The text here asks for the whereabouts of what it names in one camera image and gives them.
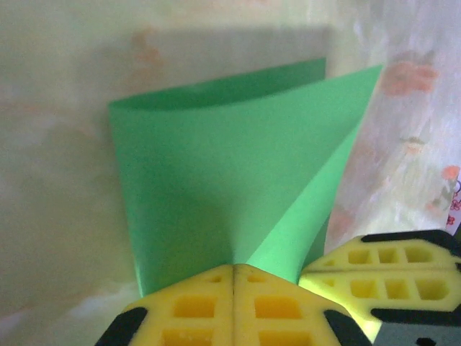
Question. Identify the green square paper sheet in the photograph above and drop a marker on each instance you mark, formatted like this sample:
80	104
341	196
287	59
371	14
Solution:
223	162

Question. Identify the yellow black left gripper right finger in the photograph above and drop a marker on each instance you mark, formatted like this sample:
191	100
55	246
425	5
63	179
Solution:
241	306

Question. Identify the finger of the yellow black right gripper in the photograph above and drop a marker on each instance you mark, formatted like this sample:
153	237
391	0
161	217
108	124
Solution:
342	284
371	248

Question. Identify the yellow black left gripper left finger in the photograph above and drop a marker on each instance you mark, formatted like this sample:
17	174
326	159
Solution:
162	299

